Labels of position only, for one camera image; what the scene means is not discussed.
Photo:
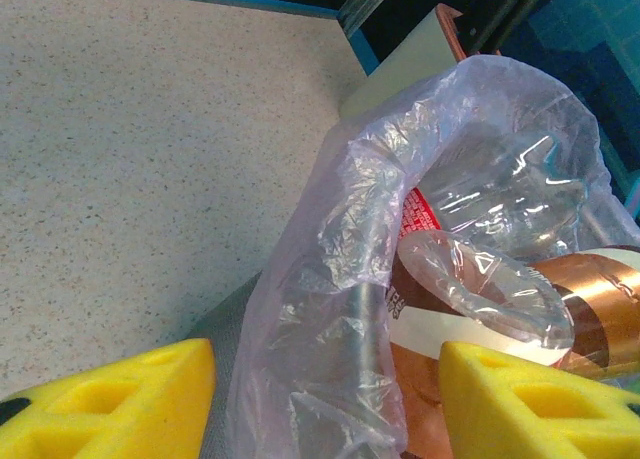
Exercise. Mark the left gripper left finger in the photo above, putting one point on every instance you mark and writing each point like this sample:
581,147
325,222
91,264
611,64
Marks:
100,414

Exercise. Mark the brown copper labelled bottle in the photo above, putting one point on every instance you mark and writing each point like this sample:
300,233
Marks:
600,299

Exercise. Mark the beige knife block orange top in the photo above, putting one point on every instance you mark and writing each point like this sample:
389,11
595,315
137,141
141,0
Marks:
410,54

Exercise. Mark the aluminium frame post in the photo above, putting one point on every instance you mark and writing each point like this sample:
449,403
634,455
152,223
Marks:
380,1

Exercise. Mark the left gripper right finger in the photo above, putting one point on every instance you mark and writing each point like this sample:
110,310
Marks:
540,414

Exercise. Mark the purple translucent bin liner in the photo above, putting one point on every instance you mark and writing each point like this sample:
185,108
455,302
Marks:
325,259

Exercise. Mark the clear bottle red white label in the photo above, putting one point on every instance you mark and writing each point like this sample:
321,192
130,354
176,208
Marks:
500,189

